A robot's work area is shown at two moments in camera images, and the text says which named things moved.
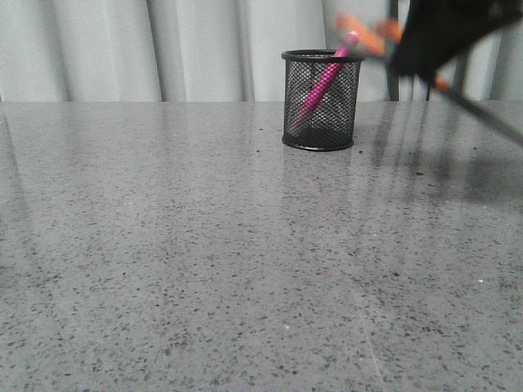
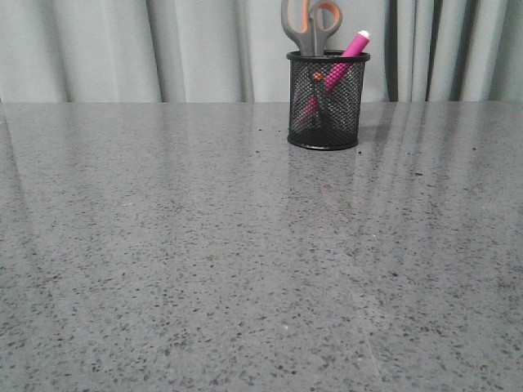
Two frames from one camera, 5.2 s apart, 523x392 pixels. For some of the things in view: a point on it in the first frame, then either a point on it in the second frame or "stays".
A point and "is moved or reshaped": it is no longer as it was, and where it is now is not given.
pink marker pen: [326, 81] is moved or reshaped
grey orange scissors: [378, 37] -> [312, 41]
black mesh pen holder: [320, 99] stays
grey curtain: [212, 51] stays
